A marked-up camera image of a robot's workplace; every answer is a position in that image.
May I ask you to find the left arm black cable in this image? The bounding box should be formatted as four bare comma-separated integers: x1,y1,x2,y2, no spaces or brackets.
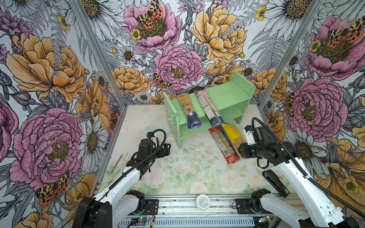
108,129,167,192

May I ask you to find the white vented cable duct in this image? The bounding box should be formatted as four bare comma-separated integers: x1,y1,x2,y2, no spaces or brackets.
116,217,255,228

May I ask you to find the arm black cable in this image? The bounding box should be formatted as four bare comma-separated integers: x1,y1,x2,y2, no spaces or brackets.
108,129,167,192
250,117,365,219

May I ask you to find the yellow spaghetti bag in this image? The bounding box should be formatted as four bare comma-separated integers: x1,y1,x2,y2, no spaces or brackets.
220,124,246,159

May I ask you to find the white round lid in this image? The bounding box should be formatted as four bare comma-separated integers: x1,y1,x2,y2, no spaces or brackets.
195,194,211,211

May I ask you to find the small wooden stick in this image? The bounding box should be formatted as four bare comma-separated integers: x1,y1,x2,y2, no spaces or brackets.
110,155,123,174

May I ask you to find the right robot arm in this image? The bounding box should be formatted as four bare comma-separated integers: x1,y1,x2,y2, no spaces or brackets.
238,125,365,228

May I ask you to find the aluminium front rail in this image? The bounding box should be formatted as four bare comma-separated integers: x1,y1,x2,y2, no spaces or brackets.
145,194,251,218

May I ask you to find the clear white-label spaghetti bag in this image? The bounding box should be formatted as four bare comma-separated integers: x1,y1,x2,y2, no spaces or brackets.
195,90,224,127

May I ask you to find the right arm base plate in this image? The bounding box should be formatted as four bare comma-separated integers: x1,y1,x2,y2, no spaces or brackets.
233,199,262,215

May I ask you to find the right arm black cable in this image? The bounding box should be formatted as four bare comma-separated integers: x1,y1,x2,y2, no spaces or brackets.
250,117,365,219

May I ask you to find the blue-bottom Arko spaghetti bag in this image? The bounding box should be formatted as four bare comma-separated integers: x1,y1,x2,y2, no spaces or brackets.
177,92,203,130

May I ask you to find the green wooden shelf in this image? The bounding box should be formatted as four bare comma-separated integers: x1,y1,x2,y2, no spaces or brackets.
163,72,256,149

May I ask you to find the red spaghetti bag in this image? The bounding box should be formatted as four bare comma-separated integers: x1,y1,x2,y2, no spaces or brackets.
209,126,239,164

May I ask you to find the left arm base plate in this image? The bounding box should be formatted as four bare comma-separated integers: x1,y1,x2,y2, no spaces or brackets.
141,199,159,216

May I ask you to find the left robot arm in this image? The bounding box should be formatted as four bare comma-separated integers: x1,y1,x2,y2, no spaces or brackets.
72,139,171,228

